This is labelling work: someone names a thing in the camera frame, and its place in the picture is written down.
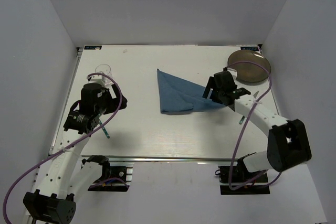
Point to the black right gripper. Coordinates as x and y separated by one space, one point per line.
213 95

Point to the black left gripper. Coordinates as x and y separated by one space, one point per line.
115 103

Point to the blue cloth napkin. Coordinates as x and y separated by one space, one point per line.
178 95

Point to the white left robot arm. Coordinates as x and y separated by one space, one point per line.
54 199

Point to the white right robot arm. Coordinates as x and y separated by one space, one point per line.
287 144

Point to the clear drinking glass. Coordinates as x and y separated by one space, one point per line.
105 69

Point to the dark round plate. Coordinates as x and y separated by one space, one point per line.
249 65

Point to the blue label sticker left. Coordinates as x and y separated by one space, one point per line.
92 47

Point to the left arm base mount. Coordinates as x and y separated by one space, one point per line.
115 177

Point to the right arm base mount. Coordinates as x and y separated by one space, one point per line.
258 186

